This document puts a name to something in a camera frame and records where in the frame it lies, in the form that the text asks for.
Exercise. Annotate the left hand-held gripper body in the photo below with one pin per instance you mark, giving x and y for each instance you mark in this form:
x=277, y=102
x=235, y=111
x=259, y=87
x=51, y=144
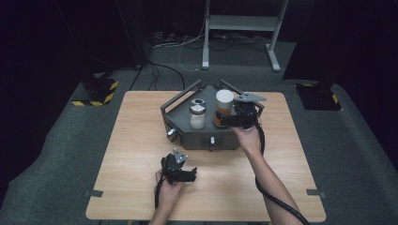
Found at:
x=171, y=168

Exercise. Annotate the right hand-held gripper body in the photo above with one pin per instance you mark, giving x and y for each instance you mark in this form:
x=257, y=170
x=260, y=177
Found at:
x=247, y=114

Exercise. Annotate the amber jar with white lid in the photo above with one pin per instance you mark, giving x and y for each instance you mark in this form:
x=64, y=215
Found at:
x=224, y=100

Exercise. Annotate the glass shaker with silver lid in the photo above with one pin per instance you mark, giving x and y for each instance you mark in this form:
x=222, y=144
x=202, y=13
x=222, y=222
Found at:
x=198, y=117

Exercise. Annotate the dark grey corner rack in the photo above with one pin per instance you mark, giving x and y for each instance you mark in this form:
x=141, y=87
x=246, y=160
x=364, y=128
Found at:
x=181, y=118

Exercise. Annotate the person's right hand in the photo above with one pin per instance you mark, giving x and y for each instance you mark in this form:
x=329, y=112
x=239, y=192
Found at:
x=250, y=139

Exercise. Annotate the person's left hand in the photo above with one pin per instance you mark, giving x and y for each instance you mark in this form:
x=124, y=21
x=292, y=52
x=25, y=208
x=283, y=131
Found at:
x=167, y=195

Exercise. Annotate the silver knob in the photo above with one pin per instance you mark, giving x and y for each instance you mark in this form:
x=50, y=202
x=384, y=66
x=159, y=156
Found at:
x=212, y=140
x=171, y=133

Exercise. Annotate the black box with yellow stripes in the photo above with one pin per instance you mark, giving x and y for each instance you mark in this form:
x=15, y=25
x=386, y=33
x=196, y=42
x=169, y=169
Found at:
x=317, y=97
x=97, y=91

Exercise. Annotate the grey tape strip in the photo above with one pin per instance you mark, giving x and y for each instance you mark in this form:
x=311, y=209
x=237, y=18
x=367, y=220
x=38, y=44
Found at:
x=316, y=193
x=94, y=193

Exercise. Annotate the grey metal stand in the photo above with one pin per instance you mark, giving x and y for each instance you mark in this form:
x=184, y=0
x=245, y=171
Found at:
x=242, y=22

